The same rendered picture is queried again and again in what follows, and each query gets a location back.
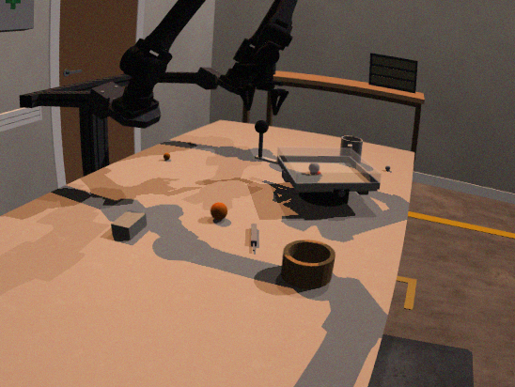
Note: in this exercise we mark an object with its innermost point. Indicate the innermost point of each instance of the black mug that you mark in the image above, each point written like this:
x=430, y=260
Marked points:
x=356, y=146

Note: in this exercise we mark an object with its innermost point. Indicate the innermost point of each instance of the dark brown hollow cylinder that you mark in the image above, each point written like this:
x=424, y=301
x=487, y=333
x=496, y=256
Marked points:
x=311, y=265

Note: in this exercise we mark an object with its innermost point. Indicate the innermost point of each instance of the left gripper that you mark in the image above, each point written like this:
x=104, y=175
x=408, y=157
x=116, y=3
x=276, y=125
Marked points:
x=268, y=86

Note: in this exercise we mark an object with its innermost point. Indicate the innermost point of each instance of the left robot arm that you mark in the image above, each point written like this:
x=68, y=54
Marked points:
x=276, y=37

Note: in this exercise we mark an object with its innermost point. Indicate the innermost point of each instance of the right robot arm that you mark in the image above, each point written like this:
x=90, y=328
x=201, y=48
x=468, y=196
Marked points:
x=148, y=68

